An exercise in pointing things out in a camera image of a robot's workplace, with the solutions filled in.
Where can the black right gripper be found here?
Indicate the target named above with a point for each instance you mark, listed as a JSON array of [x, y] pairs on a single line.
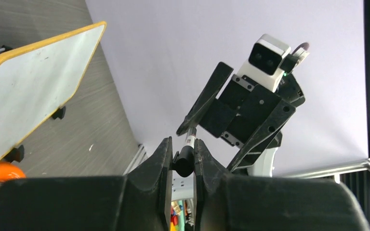
[[246, 115]]

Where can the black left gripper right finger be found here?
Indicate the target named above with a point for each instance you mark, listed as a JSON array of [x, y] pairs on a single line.
[[229, 202]]

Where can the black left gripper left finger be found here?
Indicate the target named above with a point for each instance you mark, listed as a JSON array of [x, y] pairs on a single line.
[[137, 201]]

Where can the black marker cap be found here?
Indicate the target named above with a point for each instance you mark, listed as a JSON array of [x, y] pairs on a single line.
[[183, 161]]

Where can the yellow framed whiteboard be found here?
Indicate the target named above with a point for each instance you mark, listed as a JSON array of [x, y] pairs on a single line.
[[41, 77]]

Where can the white black marker pen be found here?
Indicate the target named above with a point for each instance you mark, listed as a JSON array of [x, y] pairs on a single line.
[[191, 137]]

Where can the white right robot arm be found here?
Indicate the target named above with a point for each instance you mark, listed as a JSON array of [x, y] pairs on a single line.
[[246, 115]]

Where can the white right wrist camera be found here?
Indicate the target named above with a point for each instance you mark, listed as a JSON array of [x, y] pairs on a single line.
[[263, 63]]

